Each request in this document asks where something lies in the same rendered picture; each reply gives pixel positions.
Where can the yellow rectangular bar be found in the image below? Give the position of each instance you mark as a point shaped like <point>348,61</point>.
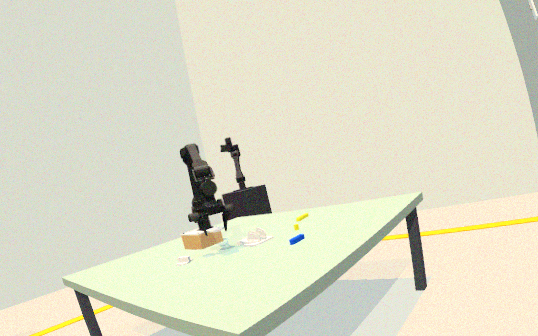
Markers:
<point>302,217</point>

